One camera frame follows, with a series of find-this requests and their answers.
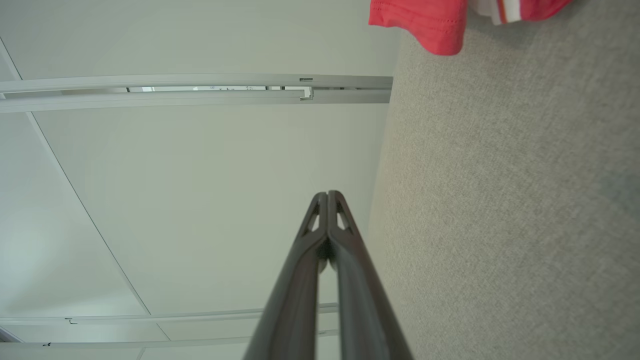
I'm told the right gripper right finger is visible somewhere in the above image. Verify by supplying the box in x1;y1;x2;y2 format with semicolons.
328;190;414;360

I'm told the grey fabric sofa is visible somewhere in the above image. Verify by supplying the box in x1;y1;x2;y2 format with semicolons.
366;0;640;360

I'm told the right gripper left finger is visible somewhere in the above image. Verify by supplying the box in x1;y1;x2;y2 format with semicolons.
243;191;329;360

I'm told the grey partition post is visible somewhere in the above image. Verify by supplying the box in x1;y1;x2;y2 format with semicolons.
0;88;393;114
0;73;394;94

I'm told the red garment with white trim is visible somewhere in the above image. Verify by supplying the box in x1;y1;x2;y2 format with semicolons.
368;0;574;56

